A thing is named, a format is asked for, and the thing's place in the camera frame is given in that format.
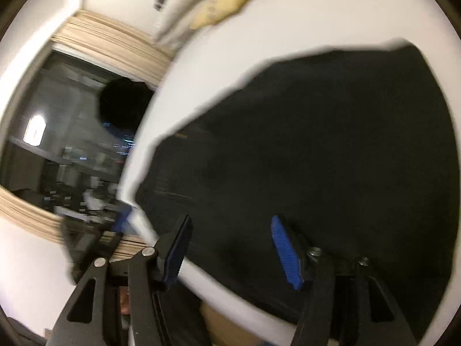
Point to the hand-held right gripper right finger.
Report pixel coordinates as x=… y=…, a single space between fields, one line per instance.
x=286 y=256

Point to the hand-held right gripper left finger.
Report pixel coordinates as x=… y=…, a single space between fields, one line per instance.
x=176 y=252

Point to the black pants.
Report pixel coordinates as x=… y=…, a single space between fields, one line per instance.
x=306 y=151

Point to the white bed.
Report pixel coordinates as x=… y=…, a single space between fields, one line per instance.
x=324 y=14

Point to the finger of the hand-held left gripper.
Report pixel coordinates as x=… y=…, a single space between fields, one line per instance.
x=122 y=218

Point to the yellow cushion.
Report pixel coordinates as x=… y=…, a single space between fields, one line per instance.
x=227 y=0

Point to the folded beige duvet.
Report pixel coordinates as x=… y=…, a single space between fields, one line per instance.
x=187 y=0

